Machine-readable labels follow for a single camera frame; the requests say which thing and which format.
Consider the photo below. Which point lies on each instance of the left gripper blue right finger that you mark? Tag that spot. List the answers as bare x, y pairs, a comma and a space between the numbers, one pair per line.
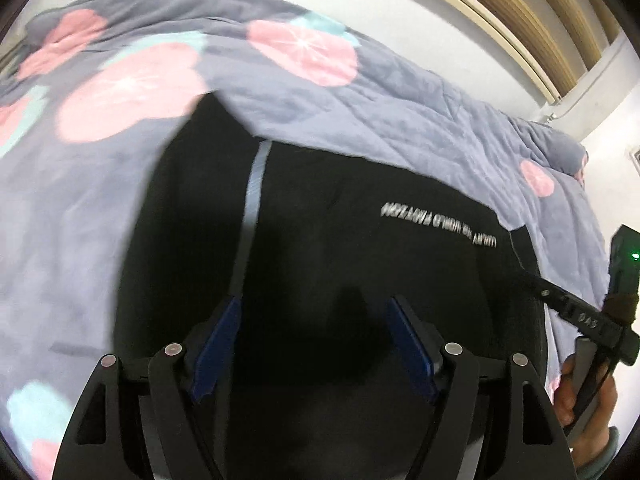
419, 346

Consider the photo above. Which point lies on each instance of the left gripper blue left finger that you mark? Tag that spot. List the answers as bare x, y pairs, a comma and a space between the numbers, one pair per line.
209, 347

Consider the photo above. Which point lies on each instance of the black hooded garment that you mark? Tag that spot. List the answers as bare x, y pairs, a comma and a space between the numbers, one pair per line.
314, 243

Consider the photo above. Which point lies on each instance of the grey right sleeve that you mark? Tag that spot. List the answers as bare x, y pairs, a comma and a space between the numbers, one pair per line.
591, 462

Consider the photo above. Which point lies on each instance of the grey quilt with pink spots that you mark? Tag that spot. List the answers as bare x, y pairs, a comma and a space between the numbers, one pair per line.
101, 89

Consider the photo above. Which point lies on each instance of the wooden slatted headboard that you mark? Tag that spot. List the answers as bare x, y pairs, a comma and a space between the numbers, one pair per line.
555, 42

